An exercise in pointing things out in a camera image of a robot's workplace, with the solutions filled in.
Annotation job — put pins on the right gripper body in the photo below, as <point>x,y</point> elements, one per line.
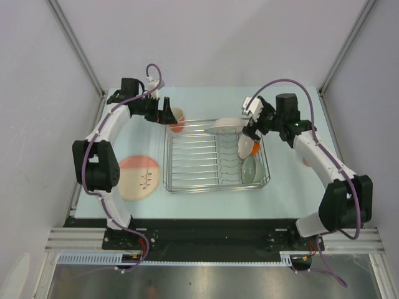
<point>268,120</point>

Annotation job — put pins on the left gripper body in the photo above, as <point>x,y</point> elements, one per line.
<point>148,108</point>

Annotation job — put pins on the orange mug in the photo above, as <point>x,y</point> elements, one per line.
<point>178,113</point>

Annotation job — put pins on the orange white bowl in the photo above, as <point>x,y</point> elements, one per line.
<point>247,147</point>

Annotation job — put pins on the white deep plate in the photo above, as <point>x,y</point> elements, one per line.
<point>226,126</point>

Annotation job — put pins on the light green bowl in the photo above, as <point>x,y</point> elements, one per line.
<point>253,171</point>

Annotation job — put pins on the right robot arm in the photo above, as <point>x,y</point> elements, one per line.
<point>347,200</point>

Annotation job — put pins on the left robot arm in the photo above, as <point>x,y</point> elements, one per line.
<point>96,167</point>

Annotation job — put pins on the pink plastic cup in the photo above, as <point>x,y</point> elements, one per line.
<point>306,162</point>

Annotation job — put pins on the pink cream floral plate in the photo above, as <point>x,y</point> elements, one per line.
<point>139,177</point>

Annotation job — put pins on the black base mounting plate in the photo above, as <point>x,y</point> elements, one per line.
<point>206,240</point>

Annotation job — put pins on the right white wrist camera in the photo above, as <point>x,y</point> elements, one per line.
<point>252,107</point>

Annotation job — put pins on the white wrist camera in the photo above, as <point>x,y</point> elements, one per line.
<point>155,85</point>
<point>252,107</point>

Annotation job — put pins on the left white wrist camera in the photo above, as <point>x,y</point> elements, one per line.
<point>155,85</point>

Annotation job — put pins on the metal wire dish rack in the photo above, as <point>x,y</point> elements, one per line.
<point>197,161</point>

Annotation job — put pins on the white cable duct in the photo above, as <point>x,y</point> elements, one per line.
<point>85,258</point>

